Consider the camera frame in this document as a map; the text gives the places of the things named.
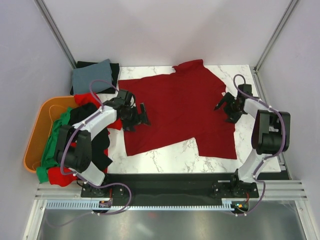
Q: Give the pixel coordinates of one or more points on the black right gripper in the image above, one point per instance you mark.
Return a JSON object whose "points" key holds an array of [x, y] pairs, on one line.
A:
{"points": [[232, 118]]}

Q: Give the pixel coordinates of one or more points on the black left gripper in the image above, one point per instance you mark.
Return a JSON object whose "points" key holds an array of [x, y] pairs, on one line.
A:
{"points": [[141, 118]]}

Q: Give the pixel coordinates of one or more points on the dark red t shirt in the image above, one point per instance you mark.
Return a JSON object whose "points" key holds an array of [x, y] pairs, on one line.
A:
{"points": [[181, 106]]}

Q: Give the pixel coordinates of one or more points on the orange plastic basket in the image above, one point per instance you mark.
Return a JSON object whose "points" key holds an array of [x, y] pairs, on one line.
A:
{"points": [[48, 113]]}

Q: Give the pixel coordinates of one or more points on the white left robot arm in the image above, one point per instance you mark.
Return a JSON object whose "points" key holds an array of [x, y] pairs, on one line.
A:
{"points": [[73, 149]]}

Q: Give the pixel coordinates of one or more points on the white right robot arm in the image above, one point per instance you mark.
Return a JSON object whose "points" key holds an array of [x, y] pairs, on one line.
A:
{"points": [[270, 134]]}

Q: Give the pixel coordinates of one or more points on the folded black t shirt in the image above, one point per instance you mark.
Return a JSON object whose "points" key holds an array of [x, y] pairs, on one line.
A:
{"points": [[113, 77]]}

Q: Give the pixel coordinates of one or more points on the folded grey-blue t shirt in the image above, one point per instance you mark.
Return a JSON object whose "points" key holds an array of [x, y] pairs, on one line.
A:
{"points": [[92, 78]]}

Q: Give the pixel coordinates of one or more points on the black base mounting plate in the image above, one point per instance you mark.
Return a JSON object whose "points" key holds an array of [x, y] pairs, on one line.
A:
{"points": [[170, 189]]}

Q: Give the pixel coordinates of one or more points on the bright red t shirt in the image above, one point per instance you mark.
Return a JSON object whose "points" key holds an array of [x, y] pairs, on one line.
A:
{"points": [[81, 143]]}

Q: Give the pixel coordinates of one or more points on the green t shirt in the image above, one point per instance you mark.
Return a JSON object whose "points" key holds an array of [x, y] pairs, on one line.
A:
{"points": [[47, 159]]}

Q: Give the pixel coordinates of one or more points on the white slotted cable duct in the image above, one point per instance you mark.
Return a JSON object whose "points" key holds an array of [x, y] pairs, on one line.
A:
{"points": [[98, 205]]}

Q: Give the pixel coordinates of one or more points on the right aluminium frame post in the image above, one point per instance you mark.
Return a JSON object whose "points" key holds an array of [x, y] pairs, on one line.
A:
{"points": [[276, 33]]}

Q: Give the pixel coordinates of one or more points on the aluminium frame post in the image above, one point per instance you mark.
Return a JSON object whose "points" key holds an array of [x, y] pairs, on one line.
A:
{"points": [[276, 33], [55, 31]]}

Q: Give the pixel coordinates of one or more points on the left aluminium frame post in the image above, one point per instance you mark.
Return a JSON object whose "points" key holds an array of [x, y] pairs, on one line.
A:
{"points": [[55, 31]]}

